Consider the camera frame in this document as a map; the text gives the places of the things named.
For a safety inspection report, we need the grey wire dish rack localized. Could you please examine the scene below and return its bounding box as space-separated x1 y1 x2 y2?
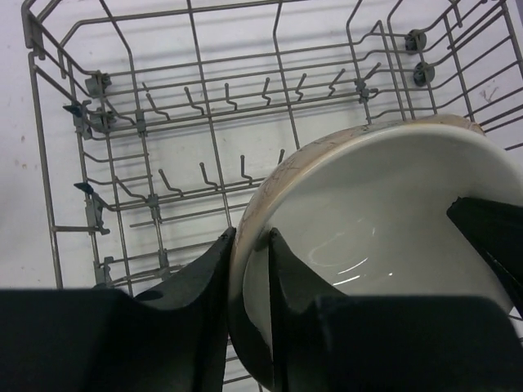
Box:
20 0 523 392

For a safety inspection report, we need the beige bowl with flower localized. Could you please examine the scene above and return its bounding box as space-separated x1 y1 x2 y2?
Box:
229 115 522 389

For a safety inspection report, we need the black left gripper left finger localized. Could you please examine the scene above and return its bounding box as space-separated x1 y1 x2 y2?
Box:
1 228 235 391

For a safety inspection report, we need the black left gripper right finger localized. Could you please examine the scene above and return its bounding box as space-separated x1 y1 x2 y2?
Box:
268 229 522 391

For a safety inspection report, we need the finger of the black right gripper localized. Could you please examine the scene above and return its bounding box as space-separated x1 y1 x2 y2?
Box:
446 197 522 302

